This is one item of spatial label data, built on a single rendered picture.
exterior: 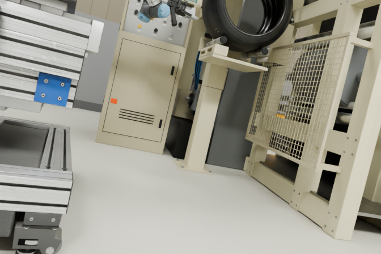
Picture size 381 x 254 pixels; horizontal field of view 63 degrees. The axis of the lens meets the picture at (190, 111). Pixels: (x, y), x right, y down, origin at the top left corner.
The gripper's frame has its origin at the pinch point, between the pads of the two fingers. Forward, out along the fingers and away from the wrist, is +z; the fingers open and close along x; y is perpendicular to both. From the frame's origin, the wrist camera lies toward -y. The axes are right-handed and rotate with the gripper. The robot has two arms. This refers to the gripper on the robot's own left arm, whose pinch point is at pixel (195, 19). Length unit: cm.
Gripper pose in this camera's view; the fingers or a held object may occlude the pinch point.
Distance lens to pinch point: 202.3
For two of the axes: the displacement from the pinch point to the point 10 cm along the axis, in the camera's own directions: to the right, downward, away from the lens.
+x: -2.1, -0.9, 9.7
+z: 9.2, 3.3, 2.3
